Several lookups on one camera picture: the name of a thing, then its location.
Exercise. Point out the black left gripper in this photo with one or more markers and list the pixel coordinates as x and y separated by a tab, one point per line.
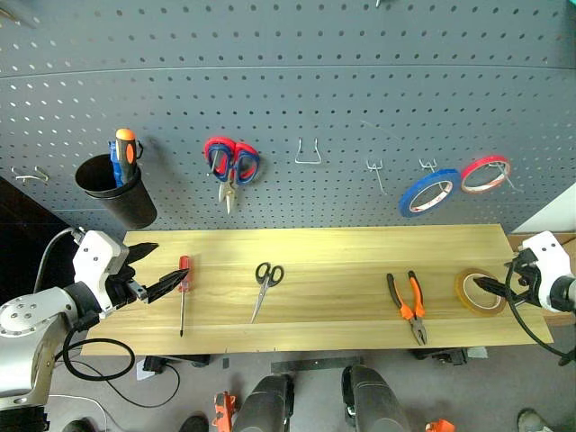
121	288

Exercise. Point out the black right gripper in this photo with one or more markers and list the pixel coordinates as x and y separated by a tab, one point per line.
524	274

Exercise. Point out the grey metal pegboard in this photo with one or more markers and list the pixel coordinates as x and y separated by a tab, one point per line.
288	67

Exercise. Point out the tan tape roll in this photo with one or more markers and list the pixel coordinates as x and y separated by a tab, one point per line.
461	290

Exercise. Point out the brown cardboard box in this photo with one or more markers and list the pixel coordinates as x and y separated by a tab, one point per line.
517	240

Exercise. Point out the black plastic cup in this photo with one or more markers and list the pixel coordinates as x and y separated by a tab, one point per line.
128	204

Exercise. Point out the orange black pliers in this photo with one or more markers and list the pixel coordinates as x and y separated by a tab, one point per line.
407	310

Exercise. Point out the metal pegboard hook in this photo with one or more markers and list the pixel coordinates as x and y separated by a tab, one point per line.
380	177
29	177
427	165
510	182

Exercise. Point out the blue tape roll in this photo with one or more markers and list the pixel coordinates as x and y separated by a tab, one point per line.
427	184

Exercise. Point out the red tape roll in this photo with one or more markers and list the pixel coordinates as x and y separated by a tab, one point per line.
483	162

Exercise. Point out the grey shoe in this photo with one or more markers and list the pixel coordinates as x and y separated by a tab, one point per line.
533	420

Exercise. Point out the orange floor object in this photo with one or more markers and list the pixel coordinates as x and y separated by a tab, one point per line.
223	411
438	426

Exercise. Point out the dark shoe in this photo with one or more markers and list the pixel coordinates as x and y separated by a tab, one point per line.
194	424
80	426

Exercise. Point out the dark rounded shape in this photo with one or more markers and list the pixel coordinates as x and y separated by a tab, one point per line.
265	405
373	400

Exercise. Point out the grey metal bar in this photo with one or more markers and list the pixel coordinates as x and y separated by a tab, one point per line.
315	365

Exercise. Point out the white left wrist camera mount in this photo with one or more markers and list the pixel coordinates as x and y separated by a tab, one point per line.
96	256

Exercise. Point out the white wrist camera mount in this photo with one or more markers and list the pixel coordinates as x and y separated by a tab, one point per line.
96	256
546	256

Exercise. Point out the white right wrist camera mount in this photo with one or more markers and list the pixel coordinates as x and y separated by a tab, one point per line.
546	256

